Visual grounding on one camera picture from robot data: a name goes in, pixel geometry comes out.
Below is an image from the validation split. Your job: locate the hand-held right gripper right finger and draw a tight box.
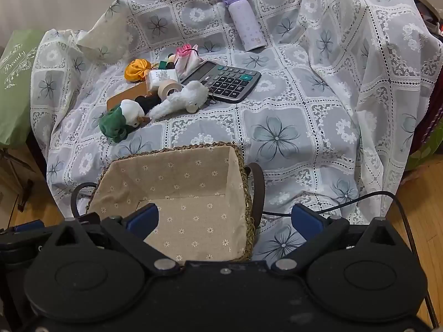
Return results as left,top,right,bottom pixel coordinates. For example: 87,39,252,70
271,203,405,274

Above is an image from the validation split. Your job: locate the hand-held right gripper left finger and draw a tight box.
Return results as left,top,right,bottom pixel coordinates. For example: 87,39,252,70
52,203,181,276

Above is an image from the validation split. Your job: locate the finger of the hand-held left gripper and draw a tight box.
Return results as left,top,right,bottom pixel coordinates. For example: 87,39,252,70
0,219,45,236

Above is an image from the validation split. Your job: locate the woven basket with fabric lining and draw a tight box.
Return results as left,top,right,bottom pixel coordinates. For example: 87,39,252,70
71,142,266,263

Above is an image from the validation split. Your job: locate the green and white plush toy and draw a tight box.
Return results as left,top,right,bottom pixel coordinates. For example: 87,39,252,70
99,99,151,143

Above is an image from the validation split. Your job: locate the brown leather case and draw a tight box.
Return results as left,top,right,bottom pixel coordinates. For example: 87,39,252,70
106,84,149,112

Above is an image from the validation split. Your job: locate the white fluffy plush toy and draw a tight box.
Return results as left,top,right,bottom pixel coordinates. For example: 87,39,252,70
149,81,210,121

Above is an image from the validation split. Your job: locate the beige tape roll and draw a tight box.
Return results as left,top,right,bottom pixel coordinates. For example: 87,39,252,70
158,82,183,98

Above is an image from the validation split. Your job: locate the orange satin pouch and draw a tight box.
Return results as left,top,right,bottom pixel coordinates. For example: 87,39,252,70
125,59,152,84

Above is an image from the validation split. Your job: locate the pink and white pouch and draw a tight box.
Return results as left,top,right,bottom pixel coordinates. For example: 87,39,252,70
174,44,204,78

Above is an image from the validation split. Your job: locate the black metal stand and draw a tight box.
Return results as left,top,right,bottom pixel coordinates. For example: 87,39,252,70
0,147,35,213

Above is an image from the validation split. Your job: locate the white floral lace tablecloth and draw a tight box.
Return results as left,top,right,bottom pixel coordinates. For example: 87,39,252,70
30,0,443,246

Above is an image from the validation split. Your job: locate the green cloth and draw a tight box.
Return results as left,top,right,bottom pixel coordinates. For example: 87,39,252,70
406,135,443,172

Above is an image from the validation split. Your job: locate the green cushion with script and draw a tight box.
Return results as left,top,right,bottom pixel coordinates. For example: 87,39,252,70
0,29,45,147

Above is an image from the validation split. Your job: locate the white labelled box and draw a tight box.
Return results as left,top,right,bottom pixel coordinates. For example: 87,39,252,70
145,69,178,94

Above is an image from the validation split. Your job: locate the grey desk calculator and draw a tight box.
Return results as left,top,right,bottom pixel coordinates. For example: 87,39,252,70
181,60,262,103

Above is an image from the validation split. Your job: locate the dark red cloth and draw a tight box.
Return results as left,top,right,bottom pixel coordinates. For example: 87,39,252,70
412,0,443,153

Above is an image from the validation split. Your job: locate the purple water bottle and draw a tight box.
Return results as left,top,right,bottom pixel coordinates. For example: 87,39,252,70
222,0,265,52

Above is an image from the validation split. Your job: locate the black cable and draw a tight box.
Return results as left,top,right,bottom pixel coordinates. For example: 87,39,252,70
261,191,438,329

